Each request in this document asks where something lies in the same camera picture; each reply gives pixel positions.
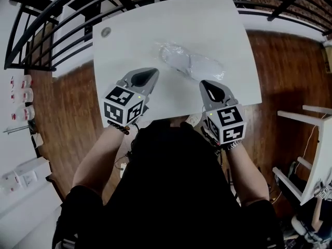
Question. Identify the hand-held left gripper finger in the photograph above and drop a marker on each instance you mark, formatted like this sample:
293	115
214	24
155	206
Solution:
153	83
140	71

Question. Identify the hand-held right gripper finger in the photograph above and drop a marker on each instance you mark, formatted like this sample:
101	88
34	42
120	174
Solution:
225	91
204	97

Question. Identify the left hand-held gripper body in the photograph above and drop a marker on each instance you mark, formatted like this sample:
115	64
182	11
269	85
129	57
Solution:
122	97

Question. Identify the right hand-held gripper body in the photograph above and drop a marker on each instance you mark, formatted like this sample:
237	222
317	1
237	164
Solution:
230	118

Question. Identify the clear plastic bag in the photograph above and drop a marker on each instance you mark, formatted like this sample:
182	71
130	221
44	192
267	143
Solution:
218	74

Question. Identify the person's left forearm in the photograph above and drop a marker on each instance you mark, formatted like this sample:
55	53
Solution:
101	154

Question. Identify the person's right forearm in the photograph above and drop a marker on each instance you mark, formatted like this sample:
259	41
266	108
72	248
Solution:
249	175

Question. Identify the person's white shoe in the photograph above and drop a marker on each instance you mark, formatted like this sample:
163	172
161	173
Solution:
193	118

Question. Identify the silver wristwatch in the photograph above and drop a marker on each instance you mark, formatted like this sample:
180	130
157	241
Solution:
233	145

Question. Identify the grey table grommet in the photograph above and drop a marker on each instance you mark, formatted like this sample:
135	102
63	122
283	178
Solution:
105	32

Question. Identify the white power strip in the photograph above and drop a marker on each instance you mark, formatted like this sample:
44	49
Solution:
123	168

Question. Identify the person's black shirt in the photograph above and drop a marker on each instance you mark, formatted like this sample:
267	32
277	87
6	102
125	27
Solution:
168	191

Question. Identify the white side table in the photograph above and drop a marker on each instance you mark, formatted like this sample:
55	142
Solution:
321	152

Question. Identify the cardboard box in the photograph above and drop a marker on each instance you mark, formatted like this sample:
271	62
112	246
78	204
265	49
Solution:
327	61

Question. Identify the thin metal rod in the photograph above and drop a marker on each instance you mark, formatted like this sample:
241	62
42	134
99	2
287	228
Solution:
15	130

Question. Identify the large white box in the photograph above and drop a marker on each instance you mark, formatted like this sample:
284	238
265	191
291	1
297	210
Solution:
31	165

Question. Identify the small white printed box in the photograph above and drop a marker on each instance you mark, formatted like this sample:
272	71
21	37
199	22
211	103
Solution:
29	178

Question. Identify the white box red label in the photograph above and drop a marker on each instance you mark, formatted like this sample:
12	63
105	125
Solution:
10	181

